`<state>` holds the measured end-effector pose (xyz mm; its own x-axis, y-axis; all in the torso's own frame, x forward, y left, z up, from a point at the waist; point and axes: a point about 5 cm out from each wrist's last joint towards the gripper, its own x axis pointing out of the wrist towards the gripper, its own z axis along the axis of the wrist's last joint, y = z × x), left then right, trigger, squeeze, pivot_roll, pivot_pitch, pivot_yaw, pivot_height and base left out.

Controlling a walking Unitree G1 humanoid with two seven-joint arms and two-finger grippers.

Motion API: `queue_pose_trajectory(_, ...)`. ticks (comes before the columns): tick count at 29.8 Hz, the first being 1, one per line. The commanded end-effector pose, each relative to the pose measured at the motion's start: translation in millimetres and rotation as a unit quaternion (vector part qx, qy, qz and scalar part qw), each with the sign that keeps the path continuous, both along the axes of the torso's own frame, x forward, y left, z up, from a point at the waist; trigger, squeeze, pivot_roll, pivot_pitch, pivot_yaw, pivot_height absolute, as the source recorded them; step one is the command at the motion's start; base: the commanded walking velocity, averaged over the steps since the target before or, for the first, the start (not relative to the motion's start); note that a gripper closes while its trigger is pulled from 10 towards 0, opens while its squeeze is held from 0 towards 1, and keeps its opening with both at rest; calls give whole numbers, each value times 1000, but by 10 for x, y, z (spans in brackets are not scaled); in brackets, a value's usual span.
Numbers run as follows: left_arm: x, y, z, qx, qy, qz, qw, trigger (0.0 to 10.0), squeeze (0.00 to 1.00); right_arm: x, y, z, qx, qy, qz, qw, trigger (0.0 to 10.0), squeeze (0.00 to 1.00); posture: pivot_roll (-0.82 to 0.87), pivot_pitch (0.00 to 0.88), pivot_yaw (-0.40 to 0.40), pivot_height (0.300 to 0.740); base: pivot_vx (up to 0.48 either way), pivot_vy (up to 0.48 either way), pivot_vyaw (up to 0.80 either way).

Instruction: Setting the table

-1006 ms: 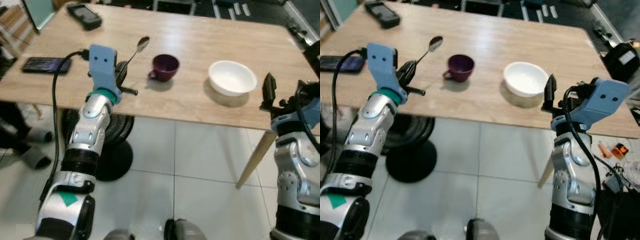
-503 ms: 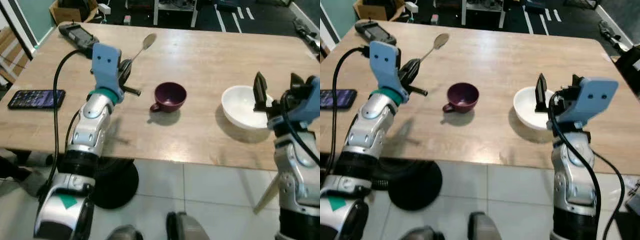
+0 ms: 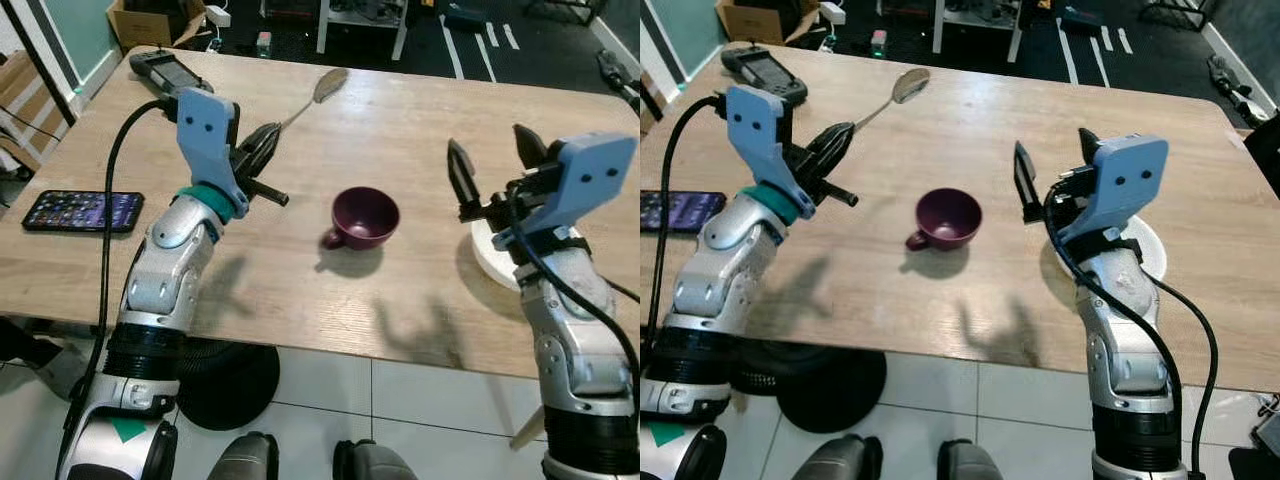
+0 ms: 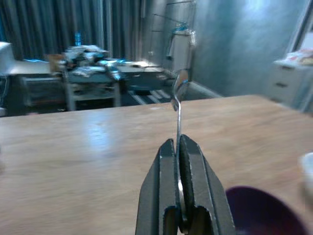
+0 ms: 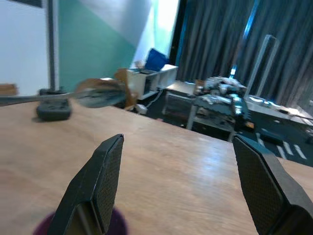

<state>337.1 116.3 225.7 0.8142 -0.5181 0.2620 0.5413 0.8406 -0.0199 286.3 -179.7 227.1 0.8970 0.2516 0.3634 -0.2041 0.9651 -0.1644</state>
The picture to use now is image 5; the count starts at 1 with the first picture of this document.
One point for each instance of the white shelf unit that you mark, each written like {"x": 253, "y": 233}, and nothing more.
{"x": 156, "y": 78}

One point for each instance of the blue plastic bin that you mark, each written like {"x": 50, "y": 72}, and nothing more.
{"x": 156, "y": 60}

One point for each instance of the clear acrylic panel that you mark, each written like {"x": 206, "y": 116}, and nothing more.
{"x": 265, "y": 63}

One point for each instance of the grey metal work table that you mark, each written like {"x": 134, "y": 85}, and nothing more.
{"x": 210, "y": 115}

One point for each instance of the grey pole stand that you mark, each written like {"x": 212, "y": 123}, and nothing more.
{"x": 51, "y": 49}

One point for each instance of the black handheld controller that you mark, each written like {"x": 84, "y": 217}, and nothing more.
{"x": 53, "y": 110}

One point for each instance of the silver metal spoon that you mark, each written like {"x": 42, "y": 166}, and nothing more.
{"x": 97, "y": 96}

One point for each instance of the white power strip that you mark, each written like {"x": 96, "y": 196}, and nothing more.
{"x": 141, "y": 109}

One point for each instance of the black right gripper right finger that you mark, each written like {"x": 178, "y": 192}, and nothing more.
{"x": 266, "y": 188}

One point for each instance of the dark road print floor mat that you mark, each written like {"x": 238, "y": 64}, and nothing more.
{"x": 281, "y": 147}

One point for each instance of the purple cloth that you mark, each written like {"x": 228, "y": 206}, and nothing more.
{"x": 119, "y": 220}

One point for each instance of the silver machine parts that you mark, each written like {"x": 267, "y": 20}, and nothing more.
{"x": 225, "y": 86}

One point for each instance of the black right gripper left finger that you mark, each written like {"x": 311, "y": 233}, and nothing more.
{"x": 90, "y": 191}

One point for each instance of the brown cardboard box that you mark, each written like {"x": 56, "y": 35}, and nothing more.
{"x": 126, "y": 78}

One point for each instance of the dark grey curtain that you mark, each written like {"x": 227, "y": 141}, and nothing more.
{"x": 215, "y": 36}

